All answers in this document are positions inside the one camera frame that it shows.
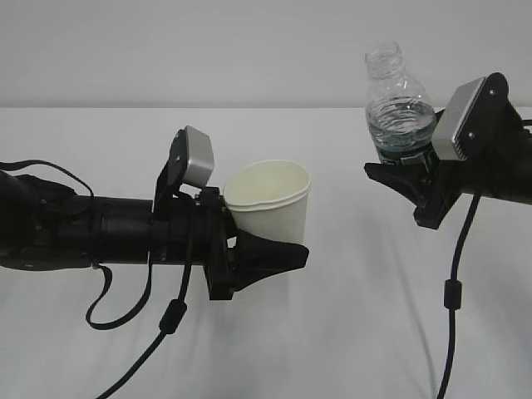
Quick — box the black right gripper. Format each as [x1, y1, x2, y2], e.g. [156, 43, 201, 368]
[364, 160, 478, 228]

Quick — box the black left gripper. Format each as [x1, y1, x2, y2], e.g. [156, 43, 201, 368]
[150, 187, 309, 301]

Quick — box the clear water bottle green label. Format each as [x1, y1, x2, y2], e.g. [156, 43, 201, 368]
[365, 42, 436, 169]

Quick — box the white paper cup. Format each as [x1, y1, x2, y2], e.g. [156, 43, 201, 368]
[223, 160, 312, 244]

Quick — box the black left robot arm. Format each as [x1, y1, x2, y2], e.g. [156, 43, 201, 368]
[1, 172, 309, 300]

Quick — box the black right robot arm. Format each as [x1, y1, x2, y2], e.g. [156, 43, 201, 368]
[364, 102, 531, 229]

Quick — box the black left camera cable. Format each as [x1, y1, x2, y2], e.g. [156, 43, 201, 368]
[96, 195, 196, 399]

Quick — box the black camera cable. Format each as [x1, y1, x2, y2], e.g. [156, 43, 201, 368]
[436, 193, 481, 399]
[96, 195, 196, 399]

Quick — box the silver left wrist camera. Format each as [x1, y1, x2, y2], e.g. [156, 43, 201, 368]
[153, 126, 214, 219]

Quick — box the black right camera cable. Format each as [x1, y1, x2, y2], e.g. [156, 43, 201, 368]
[436, 193, 481, 399]

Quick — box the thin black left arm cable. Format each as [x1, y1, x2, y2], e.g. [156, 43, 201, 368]
[0, 159, 154, 332]

